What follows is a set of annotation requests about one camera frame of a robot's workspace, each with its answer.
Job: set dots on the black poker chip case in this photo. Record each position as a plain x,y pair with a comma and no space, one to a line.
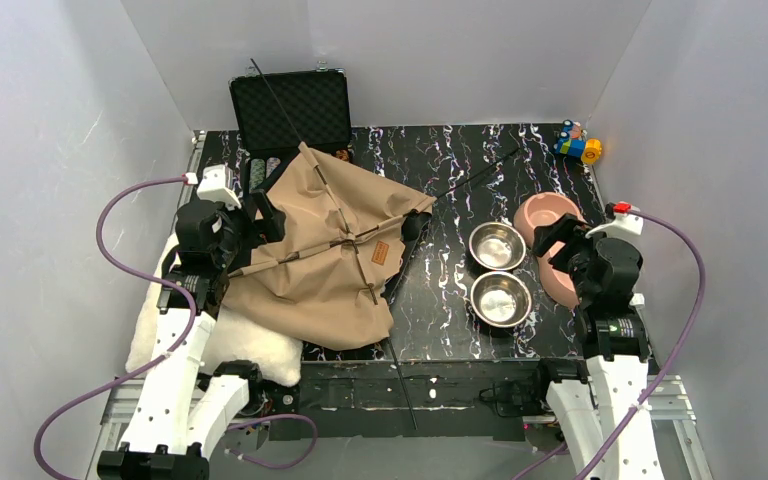
275,112

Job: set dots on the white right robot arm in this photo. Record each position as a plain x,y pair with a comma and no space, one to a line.
606,425

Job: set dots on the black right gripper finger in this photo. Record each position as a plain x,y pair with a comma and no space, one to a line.
544,239
569,226

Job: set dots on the steel bowl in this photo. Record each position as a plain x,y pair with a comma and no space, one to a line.
500,299
497,246

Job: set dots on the steel bowl near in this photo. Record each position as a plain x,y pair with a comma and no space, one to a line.
500,299

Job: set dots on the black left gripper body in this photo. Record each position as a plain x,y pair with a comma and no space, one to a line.
263,216

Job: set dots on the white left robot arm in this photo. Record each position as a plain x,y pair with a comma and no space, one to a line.
170,437

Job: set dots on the white fluffy cushion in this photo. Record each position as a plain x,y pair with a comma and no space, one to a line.
234,337

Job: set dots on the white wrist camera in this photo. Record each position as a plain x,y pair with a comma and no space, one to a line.
624,222
216,185

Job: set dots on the steel bowl far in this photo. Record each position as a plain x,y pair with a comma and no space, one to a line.
497,246

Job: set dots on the colourful toy block car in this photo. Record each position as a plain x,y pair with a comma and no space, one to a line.
574,141

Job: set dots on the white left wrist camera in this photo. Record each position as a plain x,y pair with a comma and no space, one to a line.
216,185

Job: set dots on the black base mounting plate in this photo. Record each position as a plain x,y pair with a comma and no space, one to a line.
379,399

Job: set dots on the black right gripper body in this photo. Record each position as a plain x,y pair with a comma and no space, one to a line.
562,237

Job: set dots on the tan fabric pet tent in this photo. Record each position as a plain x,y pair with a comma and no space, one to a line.
322,299

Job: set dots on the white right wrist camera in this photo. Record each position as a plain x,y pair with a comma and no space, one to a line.
624,222

